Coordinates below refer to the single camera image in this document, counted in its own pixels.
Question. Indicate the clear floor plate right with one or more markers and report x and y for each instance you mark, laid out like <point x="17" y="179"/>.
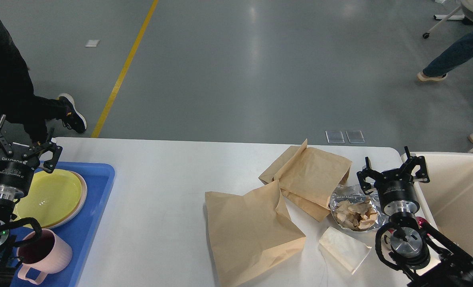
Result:
<point x="355" y="137"/>

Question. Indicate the blue plastic tray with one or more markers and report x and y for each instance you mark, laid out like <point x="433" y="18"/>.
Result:
<point x="80" y="232"/>

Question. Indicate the foil tray with crumpled paper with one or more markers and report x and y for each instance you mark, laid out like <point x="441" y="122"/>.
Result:
<point x="353" y="210"/>

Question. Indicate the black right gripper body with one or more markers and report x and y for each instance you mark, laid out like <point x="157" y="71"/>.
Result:
<point x="396" y="193"/>

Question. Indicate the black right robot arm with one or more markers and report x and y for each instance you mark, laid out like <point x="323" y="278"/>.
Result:
<point x="406" y="242"/>

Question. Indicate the large brown paper bag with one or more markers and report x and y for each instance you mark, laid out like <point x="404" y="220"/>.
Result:
<point x="250" y="234"/>

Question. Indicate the beige plastic bin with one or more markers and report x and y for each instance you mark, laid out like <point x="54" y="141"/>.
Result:
<point x="449" y="195"/>

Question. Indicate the clear floor plate left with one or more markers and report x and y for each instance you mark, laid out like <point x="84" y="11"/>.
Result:
<point x="335" y="137"/>

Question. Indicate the pink plate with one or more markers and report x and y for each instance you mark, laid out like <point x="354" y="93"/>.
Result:
<point x="79" y="206"/>

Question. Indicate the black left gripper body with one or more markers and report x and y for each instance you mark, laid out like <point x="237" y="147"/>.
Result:
<point x="15" y="173"/>

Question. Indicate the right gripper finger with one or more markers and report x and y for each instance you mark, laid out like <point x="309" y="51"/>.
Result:
<point x="414" y="169"/>
<point x="371" y="180"/>

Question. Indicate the person in black clothes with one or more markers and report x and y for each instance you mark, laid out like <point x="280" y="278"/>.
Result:
<point x="19" y="103"/>

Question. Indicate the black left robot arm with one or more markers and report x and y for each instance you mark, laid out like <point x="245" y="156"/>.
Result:
<point x="14" y="233"/>

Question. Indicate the clear floor plate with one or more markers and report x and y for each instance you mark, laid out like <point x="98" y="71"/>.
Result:
<point x="355" y="137"/>
<point x="335" y="137"/>

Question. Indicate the red object under arm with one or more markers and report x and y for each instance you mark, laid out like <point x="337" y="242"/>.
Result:
<point x="422" y="222"/>

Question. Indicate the yellow plastic plate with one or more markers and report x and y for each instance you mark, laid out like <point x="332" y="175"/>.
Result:
<point x="51" y="198"/>

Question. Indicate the white paper napkin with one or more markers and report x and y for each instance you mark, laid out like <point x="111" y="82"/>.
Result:
<point x="347" y="250"/>

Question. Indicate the pink ribbed mug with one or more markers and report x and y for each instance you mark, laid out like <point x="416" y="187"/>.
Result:
<point x="48" y="255"/>

